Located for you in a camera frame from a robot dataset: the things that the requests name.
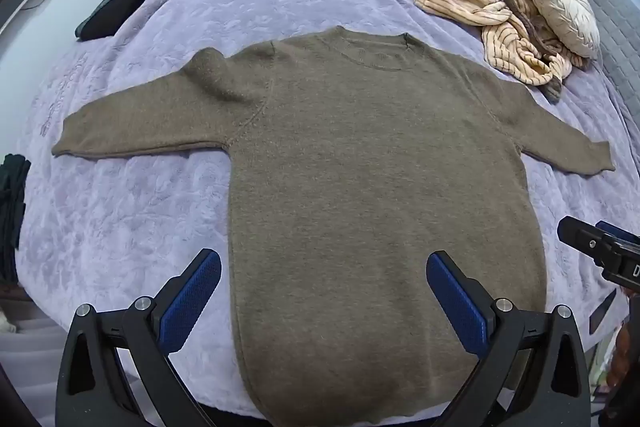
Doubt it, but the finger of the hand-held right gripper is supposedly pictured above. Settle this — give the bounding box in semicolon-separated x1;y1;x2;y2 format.
557;216;610;264
596;220;640;242

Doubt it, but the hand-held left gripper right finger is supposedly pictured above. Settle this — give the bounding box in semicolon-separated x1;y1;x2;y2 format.
426;250;593;427

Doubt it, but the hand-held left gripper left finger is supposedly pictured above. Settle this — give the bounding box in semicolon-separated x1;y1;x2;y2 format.
56;248;222;427

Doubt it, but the brown knit sweater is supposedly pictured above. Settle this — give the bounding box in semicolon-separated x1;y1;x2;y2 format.
52;26;616;427

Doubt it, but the grey headboard pillow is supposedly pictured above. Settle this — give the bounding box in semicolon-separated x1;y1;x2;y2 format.
552;0;640;128

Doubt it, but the black jacket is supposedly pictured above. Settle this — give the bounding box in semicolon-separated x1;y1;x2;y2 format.
0;153;32;288

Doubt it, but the brown robe belt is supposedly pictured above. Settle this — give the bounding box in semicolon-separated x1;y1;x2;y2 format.
452;0;568;104

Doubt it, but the black pouch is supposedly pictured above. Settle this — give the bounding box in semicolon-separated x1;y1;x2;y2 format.
75;0;167;42

